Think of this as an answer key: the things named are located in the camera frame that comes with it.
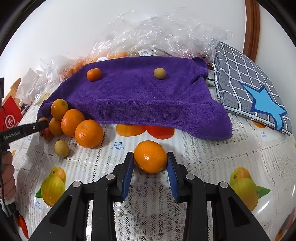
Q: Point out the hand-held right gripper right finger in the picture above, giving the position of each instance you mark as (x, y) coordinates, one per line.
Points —
(173, 178)

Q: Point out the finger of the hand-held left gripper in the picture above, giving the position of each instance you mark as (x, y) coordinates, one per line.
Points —
(37, 127)

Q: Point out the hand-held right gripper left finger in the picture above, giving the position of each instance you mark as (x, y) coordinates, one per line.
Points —
(127, 178)

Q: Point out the small mandarin orange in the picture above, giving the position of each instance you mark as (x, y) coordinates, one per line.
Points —
(55, 127)
(93, 74)
(42, 119)
(59, 109)

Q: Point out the small red fruit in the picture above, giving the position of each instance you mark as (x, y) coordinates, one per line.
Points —
(47, 135)

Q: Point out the large mandarin orange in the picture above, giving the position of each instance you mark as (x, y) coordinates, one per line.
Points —
(72, 122)
(89, 134)
(150, 157)

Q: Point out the tan longan fruit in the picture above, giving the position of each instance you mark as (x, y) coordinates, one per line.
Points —
(159, 73)
(61, 148)

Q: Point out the clear plastic bag red fruits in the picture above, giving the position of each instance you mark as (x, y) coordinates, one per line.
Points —
(198, 39)

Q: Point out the person's left hand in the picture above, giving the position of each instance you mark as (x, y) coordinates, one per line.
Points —
(7, 178)

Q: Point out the red paper bag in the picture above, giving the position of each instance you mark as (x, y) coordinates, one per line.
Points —
(11, 111)

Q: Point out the light wooden chair back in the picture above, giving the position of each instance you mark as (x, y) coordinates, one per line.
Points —
(15, 85)

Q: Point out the white plastic bag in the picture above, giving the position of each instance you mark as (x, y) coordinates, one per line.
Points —
(30, 78)

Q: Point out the crumpled clear plastic bag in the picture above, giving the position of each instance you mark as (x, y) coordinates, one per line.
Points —
(53, 69)

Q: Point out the purple towel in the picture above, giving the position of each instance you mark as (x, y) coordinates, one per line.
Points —
(138, 97)

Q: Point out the clear plastic bag of mandarins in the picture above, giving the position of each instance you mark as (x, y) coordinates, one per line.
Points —
(111, 49)

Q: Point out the grey checked cloth blue star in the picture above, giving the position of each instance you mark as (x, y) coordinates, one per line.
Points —
(235, 74)

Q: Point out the clear plastic bag of longans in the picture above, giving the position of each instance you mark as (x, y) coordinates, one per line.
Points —
(150, 34)

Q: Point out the brown wooden door frame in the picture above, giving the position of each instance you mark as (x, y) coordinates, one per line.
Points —
(251, 27)

